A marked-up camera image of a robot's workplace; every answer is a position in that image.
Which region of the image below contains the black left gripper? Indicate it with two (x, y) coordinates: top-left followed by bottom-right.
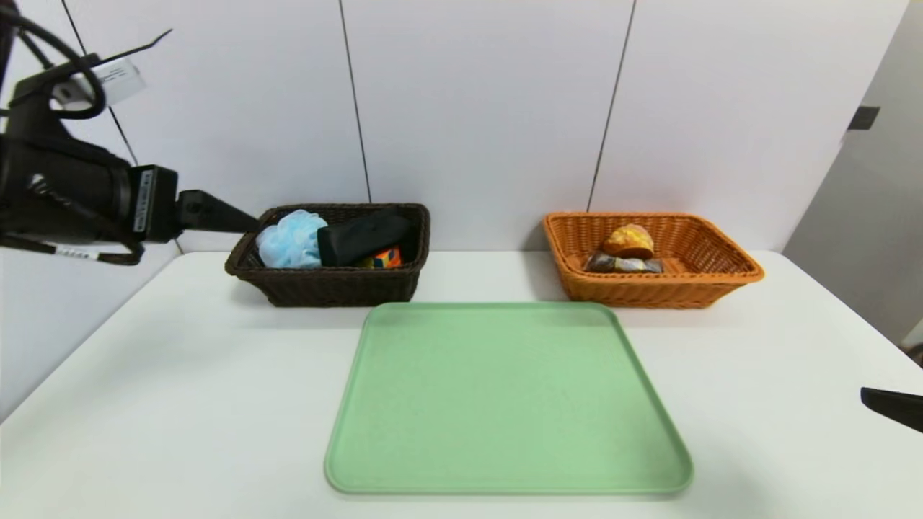
(45, 143), (262, 245)

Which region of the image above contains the light blue bath loofah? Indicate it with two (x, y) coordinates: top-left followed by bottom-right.
(257, 209), (329, 270)

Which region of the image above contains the black fabric pouch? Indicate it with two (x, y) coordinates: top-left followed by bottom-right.
(317, 211), (412, 267)

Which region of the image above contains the colourful puzzle cube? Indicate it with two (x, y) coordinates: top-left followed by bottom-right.
(361, 245), (403, 270)

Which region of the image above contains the chocolate balls pack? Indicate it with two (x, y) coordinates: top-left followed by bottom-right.
(583, 251), (664, 274)

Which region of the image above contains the round cream bun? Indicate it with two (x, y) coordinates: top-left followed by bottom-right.
(603, 223), (656, 260)

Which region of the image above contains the dark brown wicker basket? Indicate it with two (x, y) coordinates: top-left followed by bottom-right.
(224, 203), (431, 307)

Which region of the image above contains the orange wicker basket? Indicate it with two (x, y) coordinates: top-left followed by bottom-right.
(543, 211), (766, 309)

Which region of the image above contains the black zip tie tail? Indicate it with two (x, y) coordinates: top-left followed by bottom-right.
(94, 29), (173, 66)

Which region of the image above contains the light green plastic tray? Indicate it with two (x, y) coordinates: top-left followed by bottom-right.
(324, 301), (694, 497)

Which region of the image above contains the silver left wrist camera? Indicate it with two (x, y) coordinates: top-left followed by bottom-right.
(54, 58), (148, 110)

